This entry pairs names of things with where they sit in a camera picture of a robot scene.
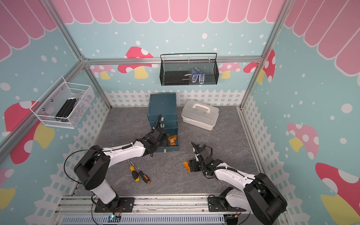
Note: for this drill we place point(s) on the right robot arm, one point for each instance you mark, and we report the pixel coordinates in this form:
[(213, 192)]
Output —
[(255, 193)]

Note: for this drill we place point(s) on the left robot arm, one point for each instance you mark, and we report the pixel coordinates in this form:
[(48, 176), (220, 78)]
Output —
[(92, 168)]

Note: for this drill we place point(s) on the black wire wall basket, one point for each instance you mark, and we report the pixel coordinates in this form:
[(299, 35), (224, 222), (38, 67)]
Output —
[(206, 62)]

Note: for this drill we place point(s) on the blue white item in basket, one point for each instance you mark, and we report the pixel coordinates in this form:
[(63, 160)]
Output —
[(196, 75)]

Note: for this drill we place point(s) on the black box in white basket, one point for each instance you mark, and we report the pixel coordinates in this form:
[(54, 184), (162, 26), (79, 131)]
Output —
[(66, 110)]

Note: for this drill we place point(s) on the orange handled screwdriver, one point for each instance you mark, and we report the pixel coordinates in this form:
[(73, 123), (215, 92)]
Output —
[(144, 177)]

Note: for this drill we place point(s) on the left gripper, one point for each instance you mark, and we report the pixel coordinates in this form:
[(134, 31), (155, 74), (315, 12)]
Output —
[(165, 141)]

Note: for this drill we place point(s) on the white plastic lidded box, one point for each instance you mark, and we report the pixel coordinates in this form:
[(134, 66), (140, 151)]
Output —
[(200, 114)]

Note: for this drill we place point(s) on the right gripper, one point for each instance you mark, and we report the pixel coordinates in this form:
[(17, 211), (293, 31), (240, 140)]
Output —
[(192, 165)]

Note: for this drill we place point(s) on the teal three-drawer cabinet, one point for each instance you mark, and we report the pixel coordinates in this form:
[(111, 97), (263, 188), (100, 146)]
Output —
[(162, 110)]

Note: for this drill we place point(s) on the white slotted cable duct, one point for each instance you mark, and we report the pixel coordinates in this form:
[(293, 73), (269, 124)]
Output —
[(187, 219)]

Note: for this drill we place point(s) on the orange cookie packet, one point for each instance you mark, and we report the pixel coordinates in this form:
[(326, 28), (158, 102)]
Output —
[(186, 164), (172, 140)]

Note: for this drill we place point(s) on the yellow handled screwdriver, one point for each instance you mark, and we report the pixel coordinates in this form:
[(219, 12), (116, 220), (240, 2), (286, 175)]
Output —
[(134, 172)]

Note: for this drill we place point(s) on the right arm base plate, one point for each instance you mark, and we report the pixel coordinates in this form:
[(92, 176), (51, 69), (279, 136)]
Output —
[(219, 204)]

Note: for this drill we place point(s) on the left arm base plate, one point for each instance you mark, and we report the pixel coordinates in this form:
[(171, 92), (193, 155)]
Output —
[(125, 204)]

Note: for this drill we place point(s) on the small green circuit board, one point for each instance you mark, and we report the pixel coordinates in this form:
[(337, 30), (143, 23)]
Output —
[(114, 219)]

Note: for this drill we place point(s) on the white wire wall basket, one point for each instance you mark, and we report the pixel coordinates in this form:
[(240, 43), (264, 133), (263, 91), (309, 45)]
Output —
[(48, 105)]

